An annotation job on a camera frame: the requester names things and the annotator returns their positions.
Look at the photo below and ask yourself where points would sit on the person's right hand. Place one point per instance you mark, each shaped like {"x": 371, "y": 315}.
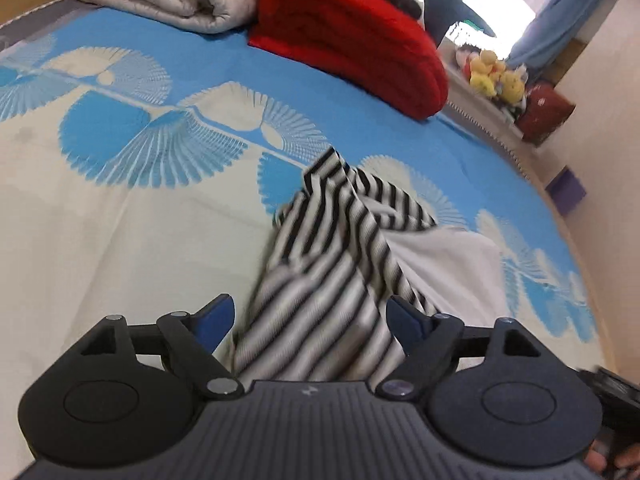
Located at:
{"x": 596, "y": 462}

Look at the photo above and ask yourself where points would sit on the dark blue shark plush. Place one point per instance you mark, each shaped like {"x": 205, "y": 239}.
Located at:
{"x": 450, "y": 5}

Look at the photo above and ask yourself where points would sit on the purple box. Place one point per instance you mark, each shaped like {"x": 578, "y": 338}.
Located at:
{"x": 566, "y": 190}

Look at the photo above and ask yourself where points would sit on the yellow duck plush toy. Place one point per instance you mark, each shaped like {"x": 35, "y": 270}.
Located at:
{"x": 482, "y": 85}

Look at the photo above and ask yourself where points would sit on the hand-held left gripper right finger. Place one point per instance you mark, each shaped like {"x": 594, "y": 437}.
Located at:
{"x": 404, "y": 322}

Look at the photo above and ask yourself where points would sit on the yellow bear plush toy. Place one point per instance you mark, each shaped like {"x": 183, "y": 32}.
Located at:
{"x": 512, "y": 86}

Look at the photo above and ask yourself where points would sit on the red folded blanket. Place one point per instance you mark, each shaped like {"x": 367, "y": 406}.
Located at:
{"x": 350, "y": 35}

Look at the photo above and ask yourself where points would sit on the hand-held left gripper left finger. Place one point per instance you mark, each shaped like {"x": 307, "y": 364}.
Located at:
{"x": 218, "y": 317}

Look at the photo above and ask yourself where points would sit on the white windowsill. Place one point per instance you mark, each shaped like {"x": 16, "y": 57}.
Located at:
{"x": 480, "y": 110}

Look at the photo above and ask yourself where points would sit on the black white striped hoodie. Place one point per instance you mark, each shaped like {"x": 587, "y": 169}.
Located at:
{"x": 320, "y": 280}

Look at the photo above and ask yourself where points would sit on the dark red cushion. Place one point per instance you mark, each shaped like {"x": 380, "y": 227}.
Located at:
{"x": 545, "y": 112}

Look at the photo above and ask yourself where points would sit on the small yellow plush toy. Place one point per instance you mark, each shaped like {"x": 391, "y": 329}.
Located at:
{"x": 485, "y": 60}

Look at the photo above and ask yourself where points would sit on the blue curtain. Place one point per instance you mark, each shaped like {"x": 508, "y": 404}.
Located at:
{"x": 560, "y": 15}

